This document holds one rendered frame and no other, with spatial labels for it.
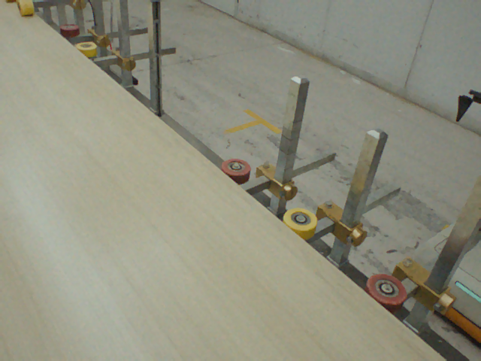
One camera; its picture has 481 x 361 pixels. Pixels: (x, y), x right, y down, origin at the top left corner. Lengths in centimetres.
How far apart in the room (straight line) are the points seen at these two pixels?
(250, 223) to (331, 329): 31
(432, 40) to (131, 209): 327
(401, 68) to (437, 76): 33
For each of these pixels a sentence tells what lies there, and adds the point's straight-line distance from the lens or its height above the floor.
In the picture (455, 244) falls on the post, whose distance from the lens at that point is 99.
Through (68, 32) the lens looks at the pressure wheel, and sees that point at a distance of 218.
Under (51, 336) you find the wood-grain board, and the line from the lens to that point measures 85.
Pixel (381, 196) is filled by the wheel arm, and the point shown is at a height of 84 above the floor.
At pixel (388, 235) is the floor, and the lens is 254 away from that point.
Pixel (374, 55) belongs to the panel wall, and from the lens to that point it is 429.
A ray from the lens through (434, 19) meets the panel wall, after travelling 396.
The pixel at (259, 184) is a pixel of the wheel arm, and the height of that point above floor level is 82.
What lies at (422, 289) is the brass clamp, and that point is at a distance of 108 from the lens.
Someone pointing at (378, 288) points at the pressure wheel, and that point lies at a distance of 96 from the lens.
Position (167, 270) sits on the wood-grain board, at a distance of 92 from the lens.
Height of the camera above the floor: 158
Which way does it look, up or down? 36 degrees down
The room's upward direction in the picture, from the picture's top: 6 degrees clockwise
